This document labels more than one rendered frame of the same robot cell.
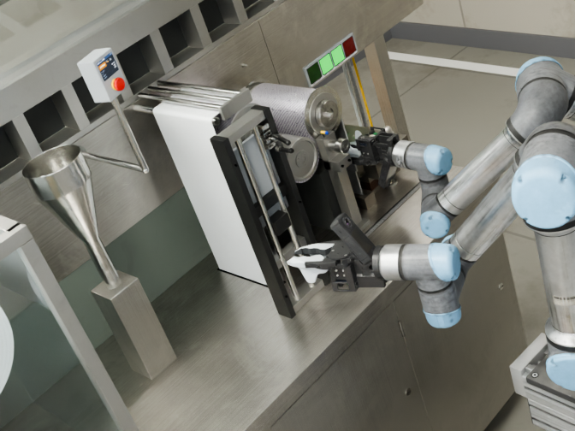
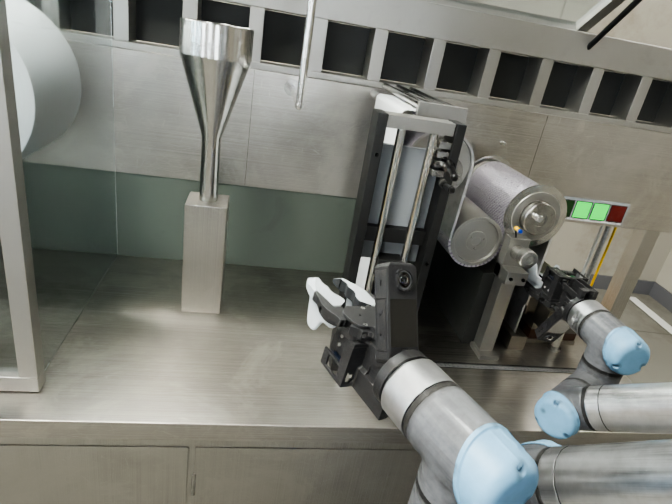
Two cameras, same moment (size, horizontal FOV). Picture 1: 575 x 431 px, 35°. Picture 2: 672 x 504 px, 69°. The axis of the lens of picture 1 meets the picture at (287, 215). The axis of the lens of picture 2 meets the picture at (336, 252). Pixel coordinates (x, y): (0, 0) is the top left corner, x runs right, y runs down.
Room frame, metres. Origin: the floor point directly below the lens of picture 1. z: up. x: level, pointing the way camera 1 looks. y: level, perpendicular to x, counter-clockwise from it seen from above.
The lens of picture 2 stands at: (1.09, -0.25, 1.55)
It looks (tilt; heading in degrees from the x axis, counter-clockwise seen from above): 24 degrees down; 25
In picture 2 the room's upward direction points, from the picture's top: 10 degrees clockwise
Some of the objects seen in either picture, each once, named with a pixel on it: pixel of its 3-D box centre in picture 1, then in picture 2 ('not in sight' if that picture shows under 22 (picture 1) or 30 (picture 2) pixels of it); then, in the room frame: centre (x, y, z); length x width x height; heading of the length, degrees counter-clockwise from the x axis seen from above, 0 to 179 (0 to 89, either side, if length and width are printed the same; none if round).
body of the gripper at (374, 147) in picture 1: (381, 148); (567, 295); (2.17, -0.31, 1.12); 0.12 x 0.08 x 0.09; 37
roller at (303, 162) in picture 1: (270, 152); (456, 221); (2.26, -0.02, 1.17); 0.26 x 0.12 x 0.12; 37
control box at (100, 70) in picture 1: (105, 74); not in sight; (1.92, 0.27, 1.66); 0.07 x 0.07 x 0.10; 52
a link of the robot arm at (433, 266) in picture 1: (430, 263); (468, 453); (1.47, -0.24, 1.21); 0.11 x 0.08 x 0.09; 58
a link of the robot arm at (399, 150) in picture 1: (404, 155); (587, 319); (2.10, -0.35, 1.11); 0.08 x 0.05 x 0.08; 127
